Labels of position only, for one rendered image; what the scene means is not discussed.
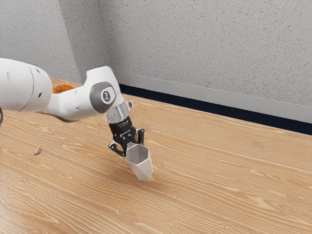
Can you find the small pink scrap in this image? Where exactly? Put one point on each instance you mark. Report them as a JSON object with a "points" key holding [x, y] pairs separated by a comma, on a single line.
{"points": [[37, 151]]}

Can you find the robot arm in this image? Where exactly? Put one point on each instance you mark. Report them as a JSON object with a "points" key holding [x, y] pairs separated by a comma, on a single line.
{"points": [[73, 102]]}

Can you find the white faceted mug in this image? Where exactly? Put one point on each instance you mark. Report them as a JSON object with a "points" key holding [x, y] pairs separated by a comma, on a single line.
{"points": [[141, 161]]}

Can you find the orange fruit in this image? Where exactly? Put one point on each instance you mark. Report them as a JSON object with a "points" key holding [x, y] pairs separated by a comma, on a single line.
{"points": [[61, 89]]}

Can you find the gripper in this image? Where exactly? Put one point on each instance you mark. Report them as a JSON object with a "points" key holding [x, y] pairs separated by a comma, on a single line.
{"points": [[123, 132]]}

